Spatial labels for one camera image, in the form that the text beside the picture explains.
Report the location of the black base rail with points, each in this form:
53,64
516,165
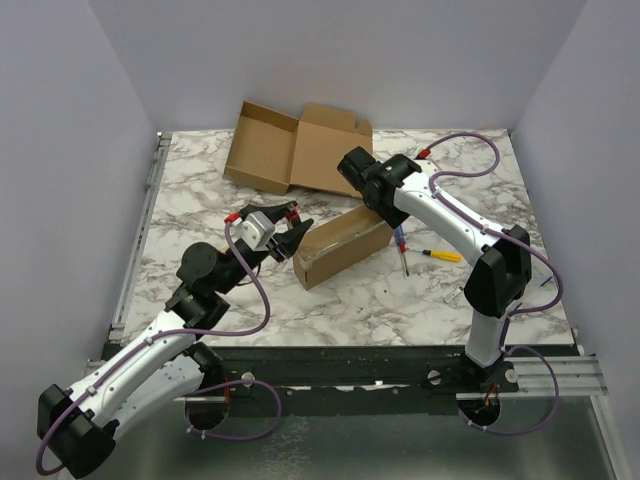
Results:
341,381

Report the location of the brown cardboard express box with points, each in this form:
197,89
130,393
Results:
273,152

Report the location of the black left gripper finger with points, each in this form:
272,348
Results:
286,244
275,213

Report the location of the aluminium extrusion frame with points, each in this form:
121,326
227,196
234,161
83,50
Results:
556,377

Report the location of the small silver metal piece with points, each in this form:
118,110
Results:
452,295

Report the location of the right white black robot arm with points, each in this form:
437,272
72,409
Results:
501,267

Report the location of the blue red screwdriver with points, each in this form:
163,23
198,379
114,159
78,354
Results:
401,245

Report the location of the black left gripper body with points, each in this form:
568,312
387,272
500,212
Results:
258,256

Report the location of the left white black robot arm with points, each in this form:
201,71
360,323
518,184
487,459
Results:
79,425

